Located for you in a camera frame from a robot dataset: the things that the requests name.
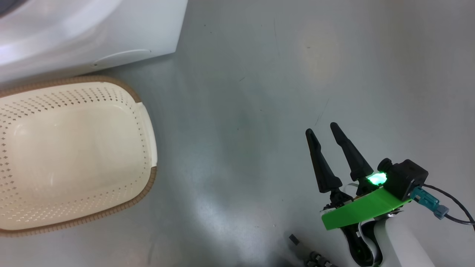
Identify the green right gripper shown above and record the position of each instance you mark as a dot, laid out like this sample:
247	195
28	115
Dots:
363	211

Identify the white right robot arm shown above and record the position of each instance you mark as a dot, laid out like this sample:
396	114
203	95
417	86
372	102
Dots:
400	244

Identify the white front-load washing machine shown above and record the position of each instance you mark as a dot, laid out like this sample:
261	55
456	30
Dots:
111	33

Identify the round white filter cover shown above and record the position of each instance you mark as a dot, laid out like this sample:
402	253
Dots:
122	57

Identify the cream perforated laundry basket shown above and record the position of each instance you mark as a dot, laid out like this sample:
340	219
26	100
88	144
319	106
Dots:
74	148

